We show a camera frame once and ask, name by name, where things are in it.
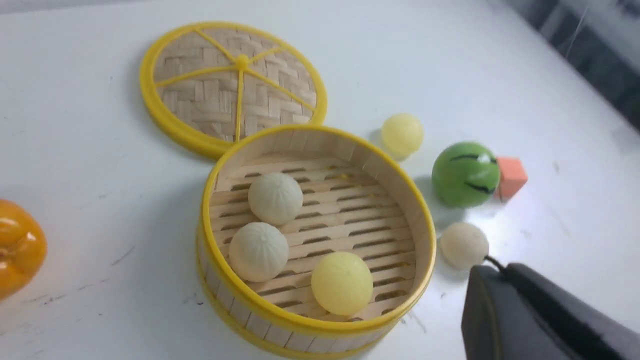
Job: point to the white bun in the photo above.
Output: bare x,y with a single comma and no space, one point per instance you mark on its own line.
275,198
258,252
463,246

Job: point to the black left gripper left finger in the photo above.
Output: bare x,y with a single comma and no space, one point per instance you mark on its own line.
498,324

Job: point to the yellow-rimmed bamboo steamer tray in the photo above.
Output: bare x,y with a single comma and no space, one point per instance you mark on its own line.
356,199

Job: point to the yellow-rimmed woven steamer lid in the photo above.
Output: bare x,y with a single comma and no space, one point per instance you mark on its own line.
208,85

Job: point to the yellow bun front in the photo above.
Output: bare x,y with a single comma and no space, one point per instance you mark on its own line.
342,283

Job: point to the green toy watermelon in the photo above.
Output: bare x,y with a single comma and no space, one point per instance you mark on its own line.
465,175

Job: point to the yellow bun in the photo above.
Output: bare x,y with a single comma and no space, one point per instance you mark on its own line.
402,134
342,283

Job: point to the orange foam cube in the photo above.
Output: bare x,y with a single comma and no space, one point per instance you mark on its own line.
512,177

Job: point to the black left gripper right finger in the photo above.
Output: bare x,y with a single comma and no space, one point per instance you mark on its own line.
587,332

